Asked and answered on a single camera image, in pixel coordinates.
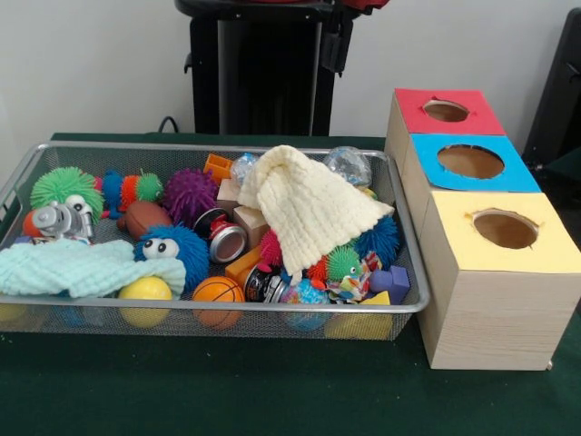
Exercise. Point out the yellow ball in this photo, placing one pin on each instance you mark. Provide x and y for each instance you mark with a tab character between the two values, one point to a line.
145	290

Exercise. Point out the purple spiky ball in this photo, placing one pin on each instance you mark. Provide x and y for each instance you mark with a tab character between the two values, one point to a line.
190	195

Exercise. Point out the cream waffle cloth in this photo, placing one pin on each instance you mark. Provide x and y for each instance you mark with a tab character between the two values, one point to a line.
308	204

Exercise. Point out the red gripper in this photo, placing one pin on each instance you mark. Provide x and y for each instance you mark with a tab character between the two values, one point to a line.
363	4

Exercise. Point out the light blue waffle cloth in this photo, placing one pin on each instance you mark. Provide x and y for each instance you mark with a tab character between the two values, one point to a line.
68	268

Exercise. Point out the green spiky ball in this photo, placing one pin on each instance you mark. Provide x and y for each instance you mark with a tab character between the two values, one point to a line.
63	186

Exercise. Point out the black upright panel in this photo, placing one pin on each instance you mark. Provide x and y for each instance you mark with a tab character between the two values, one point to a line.
558	91

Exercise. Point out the wooden box with three holes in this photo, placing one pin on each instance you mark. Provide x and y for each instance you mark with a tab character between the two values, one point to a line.
497	318

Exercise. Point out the plain blue spiky ball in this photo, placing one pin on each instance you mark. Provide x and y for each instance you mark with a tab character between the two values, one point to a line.
184	259

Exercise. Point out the orange plastic block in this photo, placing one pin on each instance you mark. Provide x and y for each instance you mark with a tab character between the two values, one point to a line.
219	165

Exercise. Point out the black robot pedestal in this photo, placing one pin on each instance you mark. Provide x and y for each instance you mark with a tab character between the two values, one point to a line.
254	91

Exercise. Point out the shallow silver mesh bin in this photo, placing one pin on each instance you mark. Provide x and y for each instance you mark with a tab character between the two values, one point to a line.
281	327

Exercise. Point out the dark green tablecloth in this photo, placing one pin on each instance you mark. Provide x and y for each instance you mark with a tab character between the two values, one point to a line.
227	390
565	165

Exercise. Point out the blue spiky ball with eyes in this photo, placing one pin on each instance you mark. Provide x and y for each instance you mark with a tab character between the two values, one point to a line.
382	236

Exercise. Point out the multicoloured spiky caterpillar toy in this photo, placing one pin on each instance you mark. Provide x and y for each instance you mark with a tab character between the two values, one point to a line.
344	264
132	188

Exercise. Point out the brown toy football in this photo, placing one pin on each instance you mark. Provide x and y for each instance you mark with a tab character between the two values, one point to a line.
146	220

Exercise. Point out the orange toy basketball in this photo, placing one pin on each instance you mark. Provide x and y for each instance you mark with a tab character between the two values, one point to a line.
219	293

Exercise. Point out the globe print ball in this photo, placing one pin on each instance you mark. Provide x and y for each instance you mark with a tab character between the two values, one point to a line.
303	295

